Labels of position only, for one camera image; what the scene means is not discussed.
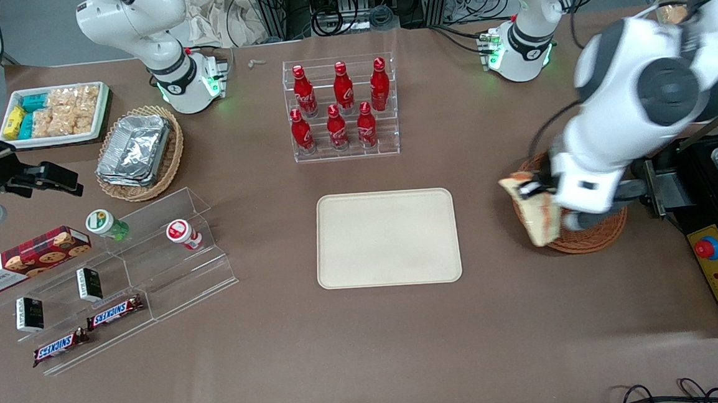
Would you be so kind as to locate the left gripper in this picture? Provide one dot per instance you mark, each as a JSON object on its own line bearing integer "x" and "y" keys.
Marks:
{"x": 544, "y": 185}

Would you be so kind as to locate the triangular sandwich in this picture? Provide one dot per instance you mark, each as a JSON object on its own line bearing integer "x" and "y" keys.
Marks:
{"x": 541, "y": 221}

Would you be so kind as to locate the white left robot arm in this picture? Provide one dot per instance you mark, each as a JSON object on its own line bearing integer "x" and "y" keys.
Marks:
{"x": 663, "y": 83}

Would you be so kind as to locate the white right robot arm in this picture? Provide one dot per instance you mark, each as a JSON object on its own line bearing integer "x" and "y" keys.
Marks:
{"x": 166, "y": 57}

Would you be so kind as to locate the white rectangular snack tray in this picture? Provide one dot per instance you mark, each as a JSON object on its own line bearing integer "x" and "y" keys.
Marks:
{"x": 56, "y": 140}

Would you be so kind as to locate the round brown wicker basket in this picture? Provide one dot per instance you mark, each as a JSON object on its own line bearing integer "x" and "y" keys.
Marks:
{"x": 586, "y": 240}

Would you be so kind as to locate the oval light wicker basket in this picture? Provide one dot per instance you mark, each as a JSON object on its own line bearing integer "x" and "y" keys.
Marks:
{"x": 172, "y": 157}

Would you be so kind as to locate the beige plastic tray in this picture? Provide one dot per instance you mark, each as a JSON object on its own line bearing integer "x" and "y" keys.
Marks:
{"x": 387, "y": 238}

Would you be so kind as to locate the clear rice cracker bag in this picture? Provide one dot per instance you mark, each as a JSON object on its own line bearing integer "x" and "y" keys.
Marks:
{"x": 88, "y": 99}
{"x": 55, "y": 123}
{"x": 63, "y": 98}

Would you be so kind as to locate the teal snack packet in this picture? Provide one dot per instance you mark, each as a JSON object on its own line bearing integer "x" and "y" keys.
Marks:
{"x": 26, "y": 126}
{"x": 35, "y": 101}

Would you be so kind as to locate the yellow snack packet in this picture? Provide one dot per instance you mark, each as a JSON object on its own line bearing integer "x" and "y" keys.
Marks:
{"x": 14, "y": 121}

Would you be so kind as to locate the green capped drink bottle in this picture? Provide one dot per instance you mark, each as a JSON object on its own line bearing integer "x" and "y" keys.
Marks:
{"x": 105, "y": 223}

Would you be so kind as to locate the red tartan cookie box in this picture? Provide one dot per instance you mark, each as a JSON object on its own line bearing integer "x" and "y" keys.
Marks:
{"x": 26, "y": 259}

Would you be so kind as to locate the stacked aluminium foil containers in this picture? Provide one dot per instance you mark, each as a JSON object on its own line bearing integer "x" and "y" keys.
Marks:
{"x": 134, "y": 150}

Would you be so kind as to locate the small black white box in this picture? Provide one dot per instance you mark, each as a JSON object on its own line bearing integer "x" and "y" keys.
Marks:
{"x": 90, "y": 284}
{"x": 29, "y": 314}

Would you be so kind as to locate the red capped drink bottle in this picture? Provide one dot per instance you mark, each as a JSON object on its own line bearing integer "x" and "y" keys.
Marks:
{"x": 181, "y": 233}

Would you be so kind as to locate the Snickers chocolate bar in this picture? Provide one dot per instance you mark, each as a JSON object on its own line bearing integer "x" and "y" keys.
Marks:
{"x": 59, "y": 346}
{"x": 115, "y": 312}

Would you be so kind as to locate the clear acrylic bottle rack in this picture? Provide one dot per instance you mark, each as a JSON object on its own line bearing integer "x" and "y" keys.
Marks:
{"x": 386, "y": 134}

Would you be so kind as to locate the clear acrylic stepped shelf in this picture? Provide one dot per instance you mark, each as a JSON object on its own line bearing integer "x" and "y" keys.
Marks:
{"x": 177, "y": 281}

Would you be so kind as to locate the black platform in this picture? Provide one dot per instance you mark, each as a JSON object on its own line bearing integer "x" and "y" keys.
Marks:
{"x": 705, "y": 205}

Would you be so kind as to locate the red cola bottle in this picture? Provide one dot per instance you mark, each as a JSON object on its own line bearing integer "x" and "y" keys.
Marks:
{"x": 379, "y": 85}
{"x": 343, "y": 89}
{"x": 336, "y": 129}
{"x": 301, "y": 132}
{"x": 366, "y": 126}
{"x": 304, "y": 94}

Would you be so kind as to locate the red emergency stop button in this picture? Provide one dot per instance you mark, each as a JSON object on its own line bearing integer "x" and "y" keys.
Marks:
{"x": 708, "y": 249}

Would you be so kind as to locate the bagged fried snack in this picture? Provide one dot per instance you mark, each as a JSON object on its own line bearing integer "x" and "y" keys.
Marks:
{"x": 673, "y": 14}

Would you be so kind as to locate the crumpled beige paper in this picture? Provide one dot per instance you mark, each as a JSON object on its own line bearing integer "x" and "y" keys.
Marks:
{"x": 217, "y": 20}

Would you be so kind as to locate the small clear plastic scrap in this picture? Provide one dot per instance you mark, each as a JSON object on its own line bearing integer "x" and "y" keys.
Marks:
{"x": 257, "y": 62}

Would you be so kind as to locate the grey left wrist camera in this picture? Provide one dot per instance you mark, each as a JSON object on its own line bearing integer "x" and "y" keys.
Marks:
{"x": 584, "y": 221}

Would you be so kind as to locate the black metal bracket box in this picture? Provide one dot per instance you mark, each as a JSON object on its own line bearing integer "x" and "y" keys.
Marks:
{"x": 666, "y": 186}

